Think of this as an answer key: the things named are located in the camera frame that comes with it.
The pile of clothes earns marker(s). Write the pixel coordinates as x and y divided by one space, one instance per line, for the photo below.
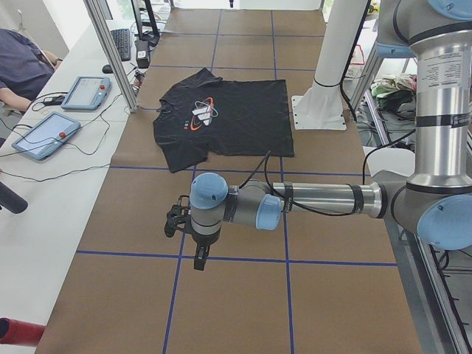
392 91

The seated person in blue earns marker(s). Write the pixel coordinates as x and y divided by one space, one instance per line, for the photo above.
25 69

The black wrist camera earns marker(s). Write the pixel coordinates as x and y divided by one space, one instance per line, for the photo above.
178 218

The blue teach pendant near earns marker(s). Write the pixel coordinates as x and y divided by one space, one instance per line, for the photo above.
47 136

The white central pedestal column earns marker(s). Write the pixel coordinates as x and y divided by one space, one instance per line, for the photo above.
321 107

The red cylinder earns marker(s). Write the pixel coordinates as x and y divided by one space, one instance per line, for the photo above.
16 332

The black printed t-shirt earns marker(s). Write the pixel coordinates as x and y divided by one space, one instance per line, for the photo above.
205 114

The blue teach pendant far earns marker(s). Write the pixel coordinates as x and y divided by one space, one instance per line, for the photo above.
87 93

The black box device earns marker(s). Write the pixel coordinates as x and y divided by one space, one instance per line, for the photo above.
142 54

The black keyboard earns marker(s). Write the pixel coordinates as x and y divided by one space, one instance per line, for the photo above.
122 41

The white plastic chair shell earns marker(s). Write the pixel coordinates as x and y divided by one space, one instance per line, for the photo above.
390 165

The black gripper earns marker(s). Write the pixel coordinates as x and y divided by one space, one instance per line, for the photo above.
203 240

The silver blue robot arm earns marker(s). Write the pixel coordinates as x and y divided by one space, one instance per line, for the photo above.
434 202

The aluminium frame post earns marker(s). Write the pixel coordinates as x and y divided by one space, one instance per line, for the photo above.
98 20

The black computer mouse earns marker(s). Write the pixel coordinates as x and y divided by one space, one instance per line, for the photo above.
106 69

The blue teach pendant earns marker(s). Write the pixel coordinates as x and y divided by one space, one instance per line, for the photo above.
47 136
87 93

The black cylindrical handle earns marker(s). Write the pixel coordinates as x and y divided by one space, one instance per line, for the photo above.
11 201

